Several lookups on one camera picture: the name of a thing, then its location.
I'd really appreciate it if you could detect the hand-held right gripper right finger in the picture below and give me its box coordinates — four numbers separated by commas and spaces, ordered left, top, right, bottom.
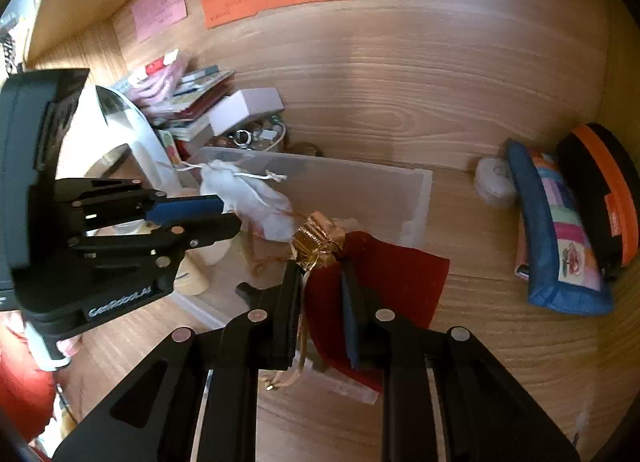
340, 261, 581, 462

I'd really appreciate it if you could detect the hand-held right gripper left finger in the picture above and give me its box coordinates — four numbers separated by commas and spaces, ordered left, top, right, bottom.
52, 257, 306, 462

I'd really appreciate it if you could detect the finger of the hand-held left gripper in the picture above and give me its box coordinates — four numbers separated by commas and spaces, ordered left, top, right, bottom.
54, 177, 224, 233
67, 212, 244, 263

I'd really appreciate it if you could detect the cream lotion tube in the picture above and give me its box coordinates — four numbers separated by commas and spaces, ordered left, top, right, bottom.
172, 229, 237, 297

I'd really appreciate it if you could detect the white drawstring pouch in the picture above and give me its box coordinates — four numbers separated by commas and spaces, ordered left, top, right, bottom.
179, 159, 297, 243

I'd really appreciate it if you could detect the red velvet pouch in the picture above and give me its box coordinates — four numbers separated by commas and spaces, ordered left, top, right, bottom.
289, 211, 450, 394

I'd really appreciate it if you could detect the translucent plastic container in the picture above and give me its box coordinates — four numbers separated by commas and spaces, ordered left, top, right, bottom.
174, 146, 434, 407

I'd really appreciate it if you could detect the white bowl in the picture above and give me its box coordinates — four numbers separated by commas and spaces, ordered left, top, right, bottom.
219, 114, 289, 153

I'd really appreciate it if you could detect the stack of books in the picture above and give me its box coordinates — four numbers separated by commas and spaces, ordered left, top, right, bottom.
144, 66, 237, 143

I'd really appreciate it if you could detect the small white box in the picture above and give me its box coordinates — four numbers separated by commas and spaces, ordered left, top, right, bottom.
207, 87, 285, 137

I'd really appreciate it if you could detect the pink striped pouch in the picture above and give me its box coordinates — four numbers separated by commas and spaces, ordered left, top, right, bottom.
127, 48, 189, 103

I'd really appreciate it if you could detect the small grey round pebble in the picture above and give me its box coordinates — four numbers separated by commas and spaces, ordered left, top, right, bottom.
473, 155, 519, 209

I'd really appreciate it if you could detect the pink paper note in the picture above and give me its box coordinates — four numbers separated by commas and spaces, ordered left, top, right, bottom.
132, 0, 189, 43

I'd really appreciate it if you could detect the red cloth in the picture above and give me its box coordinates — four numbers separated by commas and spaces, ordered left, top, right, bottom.
0, 311, 57, 444

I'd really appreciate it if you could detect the blue pencil case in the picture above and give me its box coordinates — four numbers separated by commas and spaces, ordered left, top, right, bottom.
506, 139, 615, 316

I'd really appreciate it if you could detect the black orange round case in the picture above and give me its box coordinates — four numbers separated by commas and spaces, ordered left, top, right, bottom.
555, 122, 640, 283

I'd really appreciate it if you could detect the black chain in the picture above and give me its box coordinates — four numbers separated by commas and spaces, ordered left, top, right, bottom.
0, 30, 22, 73

